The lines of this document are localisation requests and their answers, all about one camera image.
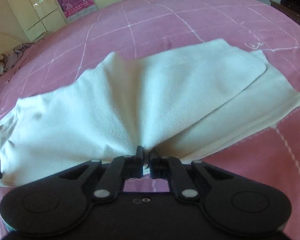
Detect white pants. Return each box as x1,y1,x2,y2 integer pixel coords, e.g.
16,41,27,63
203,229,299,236
0,39,300,186

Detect grey crumpled garment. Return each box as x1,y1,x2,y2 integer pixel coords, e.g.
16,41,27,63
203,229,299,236
6,42,34,69

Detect pink checked bedspread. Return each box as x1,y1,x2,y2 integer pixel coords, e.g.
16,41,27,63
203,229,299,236
0,0,300,239

